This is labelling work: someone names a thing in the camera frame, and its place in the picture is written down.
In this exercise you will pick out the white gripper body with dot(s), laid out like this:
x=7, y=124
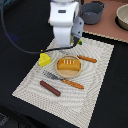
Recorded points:
x=65, y=20

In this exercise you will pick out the yellow cheese wedge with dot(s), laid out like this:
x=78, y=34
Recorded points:
x=44, y=59

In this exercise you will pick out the orange bread loaf toy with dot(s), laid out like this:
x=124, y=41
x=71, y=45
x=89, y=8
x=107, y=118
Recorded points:
x=69, y=64

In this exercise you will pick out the brown sausage toy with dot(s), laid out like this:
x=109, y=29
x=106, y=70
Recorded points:
x=50, y=88

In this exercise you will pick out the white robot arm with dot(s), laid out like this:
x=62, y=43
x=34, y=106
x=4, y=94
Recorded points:
x=66, y=23

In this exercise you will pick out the right grey pot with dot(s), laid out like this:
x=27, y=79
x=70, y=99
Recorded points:
x=91, y=12

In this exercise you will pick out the beige bowl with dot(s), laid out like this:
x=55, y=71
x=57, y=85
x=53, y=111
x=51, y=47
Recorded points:
x=122, y=14

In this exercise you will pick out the round beige plate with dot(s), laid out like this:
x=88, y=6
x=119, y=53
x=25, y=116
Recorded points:
x=68, y=73

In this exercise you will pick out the woven grey placemat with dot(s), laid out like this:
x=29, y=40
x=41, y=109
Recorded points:
x=73, y=105

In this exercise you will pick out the knife with wooden handle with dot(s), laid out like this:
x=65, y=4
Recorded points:
x=82, y=57

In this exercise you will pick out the fork with wooden handle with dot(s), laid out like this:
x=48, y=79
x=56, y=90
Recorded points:
x=54, y=77

